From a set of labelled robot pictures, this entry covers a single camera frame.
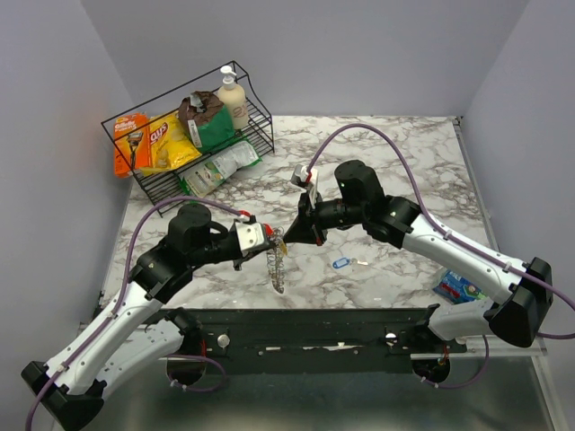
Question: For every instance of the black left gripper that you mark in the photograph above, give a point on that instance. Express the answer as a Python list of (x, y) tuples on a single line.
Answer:
[(246, 253)]

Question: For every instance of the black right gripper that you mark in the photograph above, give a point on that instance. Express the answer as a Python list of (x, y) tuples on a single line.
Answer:
[(303, 230)]

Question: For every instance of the blue key tag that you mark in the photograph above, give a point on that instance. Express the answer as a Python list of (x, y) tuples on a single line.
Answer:
[(341, 263)]

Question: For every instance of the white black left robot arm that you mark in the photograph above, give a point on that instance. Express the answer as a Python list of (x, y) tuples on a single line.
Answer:
[(73, 385)]

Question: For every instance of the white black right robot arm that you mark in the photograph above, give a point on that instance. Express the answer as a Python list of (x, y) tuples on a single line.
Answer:
[(515, 304)]

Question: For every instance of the white green snack pouch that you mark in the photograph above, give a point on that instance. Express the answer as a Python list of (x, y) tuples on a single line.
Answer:
[(224, 164)]

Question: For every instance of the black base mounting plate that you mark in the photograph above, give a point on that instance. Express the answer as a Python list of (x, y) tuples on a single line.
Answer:
[(308, 341)]

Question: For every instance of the yellow chips bag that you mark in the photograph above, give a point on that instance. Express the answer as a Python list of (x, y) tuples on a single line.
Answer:
[(170, 148)]

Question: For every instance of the green brown bag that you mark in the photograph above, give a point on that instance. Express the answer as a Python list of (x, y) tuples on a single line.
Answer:
[(206, 121)]

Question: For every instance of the orange razor package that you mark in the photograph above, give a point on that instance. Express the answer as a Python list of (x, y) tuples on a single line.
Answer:
[(132, 144)]

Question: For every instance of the cream lotion pump bottle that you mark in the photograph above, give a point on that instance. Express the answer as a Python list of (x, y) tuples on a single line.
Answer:
[(233, 96)]

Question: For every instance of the blue green toothbrush pack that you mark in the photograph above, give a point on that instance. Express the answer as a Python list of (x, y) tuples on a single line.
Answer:
[(457, 289)]

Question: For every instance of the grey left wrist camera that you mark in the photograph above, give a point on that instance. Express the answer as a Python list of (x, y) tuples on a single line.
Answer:
[(251, 237)]

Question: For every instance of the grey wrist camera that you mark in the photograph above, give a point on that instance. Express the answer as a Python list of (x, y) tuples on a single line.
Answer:
[(307, 180), (251, 237)]

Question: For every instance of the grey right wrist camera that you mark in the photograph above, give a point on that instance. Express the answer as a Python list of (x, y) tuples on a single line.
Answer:
[(307, 180)]

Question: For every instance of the black wire rack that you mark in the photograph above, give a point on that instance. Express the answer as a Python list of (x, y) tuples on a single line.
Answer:
[(259, 130)]

